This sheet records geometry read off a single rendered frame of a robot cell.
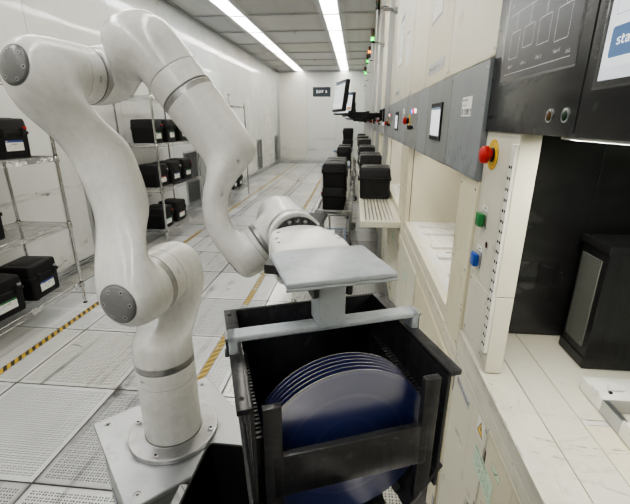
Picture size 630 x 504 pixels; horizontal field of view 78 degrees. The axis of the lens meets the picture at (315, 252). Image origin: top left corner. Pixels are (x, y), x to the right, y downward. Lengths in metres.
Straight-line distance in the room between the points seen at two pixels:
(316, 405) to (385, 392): 0.08
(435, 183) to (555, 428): 1.71
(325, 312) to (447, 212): 2.05
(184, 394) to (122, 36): 0.66
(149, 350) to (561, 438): 0.79
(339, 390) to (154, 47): 0.55
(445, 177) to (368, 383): 2.04
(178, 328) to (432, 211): 1.86
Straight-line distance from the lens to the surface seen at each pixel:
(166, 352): 0.84
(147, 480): 0.94
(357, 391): 0.44
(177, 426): 0.94
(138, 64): 0.72
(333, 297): 0.44
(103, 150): 0.77
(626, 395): 1.04
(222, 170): 0.64
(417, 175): 2.38
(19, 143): 3.43
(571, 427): 0.95
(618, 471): 0.90
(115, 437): 1.05
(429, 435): 0.49
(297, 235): 0.53
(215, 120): 0.66
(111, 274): 0.75
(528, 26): 0.90
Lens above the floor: 1.42
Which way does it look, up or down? 19 degrees down
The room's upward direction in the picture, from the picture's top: straight up
